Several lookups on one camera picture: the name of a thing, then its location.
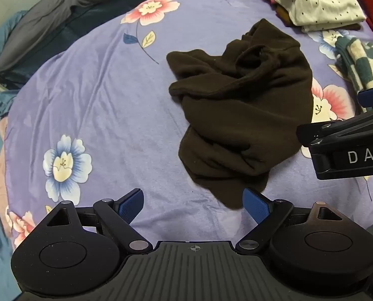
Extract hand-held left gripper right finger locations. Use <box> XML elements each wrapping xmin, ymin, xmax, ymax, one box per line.
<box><xmin>235</xmin><ymin>188</ymin><xmax>347</xmax><ymax>254</ymax></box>

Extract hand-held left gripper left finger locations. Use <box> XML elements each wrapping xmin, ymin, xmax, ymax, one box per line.
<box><xmin>44</xmin><ymin>188</ymin><xmax>153</xmax><ymax>254</ymax></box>

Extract dark brown garment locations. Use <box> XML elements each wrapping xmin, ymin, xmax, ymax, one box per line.
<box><xmin>166</xmin><ymin>18</ymin><xmax>314</xmax><ymax>210</ymax></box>

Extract green checkered cloth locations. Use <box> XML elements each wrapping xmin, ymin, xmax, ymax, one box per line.
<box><xmin>334</xmin><ymin>36</ymin><xmax>373</xmax><ymax>115</ymax></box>

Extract purple floral bed sheet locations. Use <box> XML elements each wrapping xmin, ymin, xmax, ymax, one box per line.
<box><xmin>0</xmin><ymin>0</ymin><xmax>373</xmax><ymax>258</ymax></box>

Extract white dotted garment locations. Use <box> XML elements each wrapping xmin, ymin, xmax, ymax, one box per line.
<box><xmin>247</xmin><ymin>0</ymin><xmax>367</xmax><ymax>33</ymax></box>

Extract mustard brown garment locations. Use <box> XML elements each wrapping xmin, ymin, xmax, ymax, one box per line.
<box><xmin>275</xmin><ymin>5</ymin><xmax>362</xmax><ymax>32</ymax></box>

